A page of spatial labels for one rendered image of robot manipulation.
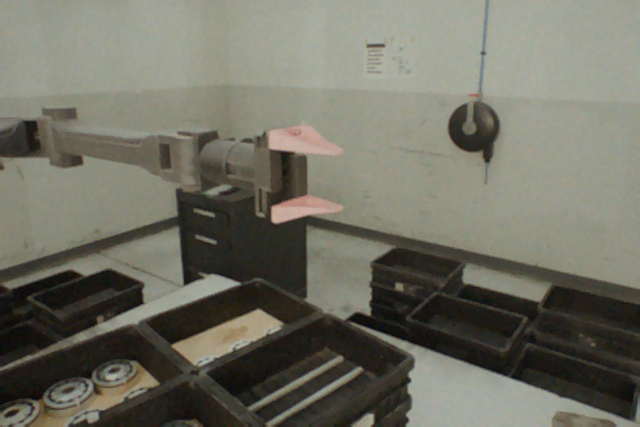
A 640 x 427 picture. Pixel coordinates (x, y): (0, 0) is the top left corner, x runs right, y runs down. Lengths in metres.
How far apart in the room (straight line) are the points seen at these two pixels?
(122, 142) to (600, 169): 3.36
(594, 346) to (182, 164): 1.91
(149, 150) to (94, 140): 0.15
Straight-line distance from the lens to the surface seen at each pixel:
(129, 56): 4.66
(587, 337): 2.30
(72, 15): 4.43
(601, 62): 3.75
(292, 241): 2.95
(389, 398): 1.20
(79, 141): 0.91
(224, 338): 1.48
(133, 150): 0.78
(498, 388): 1.57
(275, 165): 0.57
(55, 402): 1.31
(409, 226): 4.35
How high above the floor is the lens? 1.59
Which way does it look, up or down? 16 degrees down
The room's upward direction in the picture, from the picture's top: straight up
